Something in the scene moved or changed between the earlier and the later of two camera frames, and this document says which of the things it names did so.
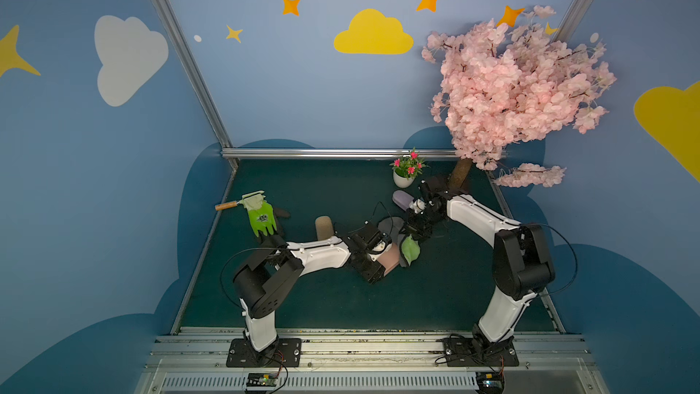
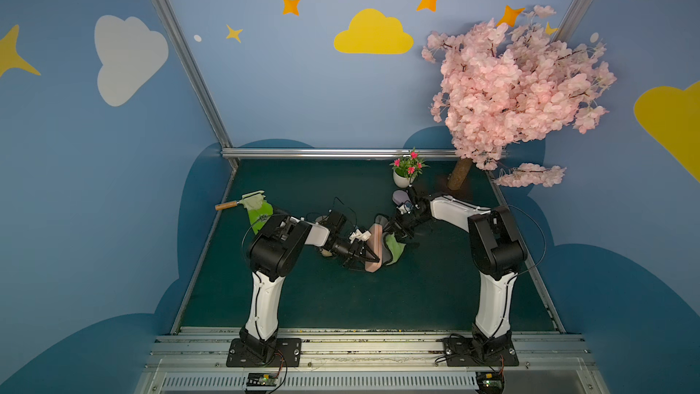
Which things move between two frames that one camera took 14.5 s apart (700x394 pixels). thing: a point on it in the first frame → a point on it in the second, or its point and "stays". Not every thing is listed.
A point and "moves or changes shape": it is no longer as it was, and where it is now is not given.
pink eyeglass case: x=390 y=259 moves or changes shape
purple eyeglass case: x=402 y=199 stays
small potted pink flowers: x=406 y=169 stays
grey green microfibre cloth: x=409 y=247 moves or changes shape
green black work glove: x=261 y=212 stays
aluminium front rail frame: x=369 y=361 stays
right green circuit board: x=490 y=382 stays
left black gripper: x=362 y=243 → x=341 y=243
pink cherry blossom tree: x=522 y=82 stays
